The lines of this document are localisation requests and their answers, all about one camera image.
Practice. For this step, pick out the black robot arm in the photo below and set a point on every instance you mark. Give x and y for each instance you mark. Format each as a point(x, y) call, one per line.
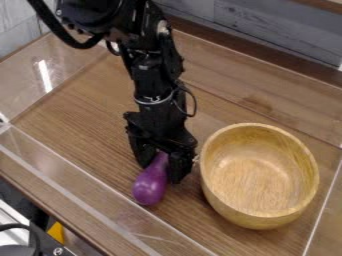
point(137, 35)

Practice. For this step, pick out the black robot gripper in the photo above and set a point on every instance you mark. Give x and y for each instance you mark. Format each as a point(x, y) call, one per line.
point(156, 128)

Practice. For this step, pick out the brown wooden bowl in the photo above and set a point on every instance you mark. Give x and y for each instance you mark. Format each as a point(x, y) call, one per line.
point(259, 175)

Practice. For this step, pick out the yellow black device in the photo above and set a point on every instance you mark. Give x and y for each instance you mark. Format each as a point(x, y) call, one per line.
point(59, 242)

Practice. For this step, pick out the clear acrylic tray wall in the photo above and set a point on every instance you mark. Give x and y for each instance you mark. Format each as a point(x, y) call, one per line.
point(93, 210)

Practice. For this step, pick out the purple toy eggplant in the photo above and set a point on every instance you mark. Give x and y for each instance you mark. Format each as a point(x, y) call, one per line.
point(148, 188)

